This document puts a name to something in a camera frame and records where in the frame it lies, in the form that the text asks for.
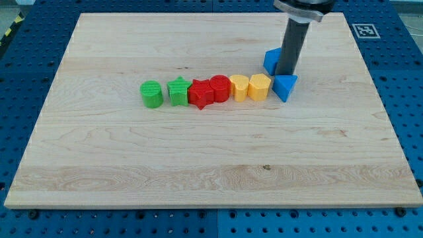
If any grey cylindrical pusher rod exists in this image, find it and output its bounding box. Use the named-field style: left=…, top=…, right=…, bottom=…
left=275, top=19, right=309, bottom=75

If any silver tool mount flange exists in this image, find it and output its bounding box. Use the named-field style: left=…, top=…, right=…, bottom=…
left=273, top=0, right=336, bottom=23

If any blue cube block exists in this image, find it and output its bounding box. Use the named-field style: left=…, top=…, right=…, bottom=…
left=263, top=48, right=281, bottom=76

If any blue triangle block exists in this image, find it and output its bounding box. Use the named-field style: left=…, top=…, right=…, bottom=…
left=272, top=75, right=298, bottom=102

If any white fiducial marker tag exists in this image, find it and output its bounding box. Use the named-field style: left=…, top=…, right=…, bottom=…
left=352, top=23, right=380, bottom=39

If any yellow hexagon block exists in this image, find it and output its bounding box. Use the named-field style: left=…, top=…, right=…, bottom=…
left=247, top=73, right=271, bottom=101

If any yellow heart block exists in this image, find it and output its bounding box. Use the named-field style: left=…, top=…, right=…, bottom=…
left=229, top=75, right=249, bottom=102

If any red cylinder block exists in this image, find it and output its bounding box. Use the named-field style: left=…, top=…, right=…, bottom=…
left=210, top=75, right=231, bottom=102

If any red star block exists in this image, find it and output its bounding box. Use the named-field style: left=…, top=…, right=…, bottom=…
left=188, top=79, right=214, bottom=110

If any light wooden board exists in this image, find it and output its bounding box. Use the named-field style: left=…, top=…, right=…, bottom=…
left=5, top=13, right=422, bottom=210

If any green star block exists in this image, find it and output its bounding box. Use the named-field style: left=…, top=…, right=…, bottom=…
left=167, top=76, right=192, bottom=106

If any green cylinder block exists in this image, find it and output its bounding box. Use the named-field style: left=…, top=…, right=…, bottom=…
left=139, top=80, right=163, bottom=108

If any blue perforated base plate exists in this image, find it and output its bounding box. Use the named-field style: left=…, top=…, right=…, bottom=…
left=0, top=0, right=423, bottom=238

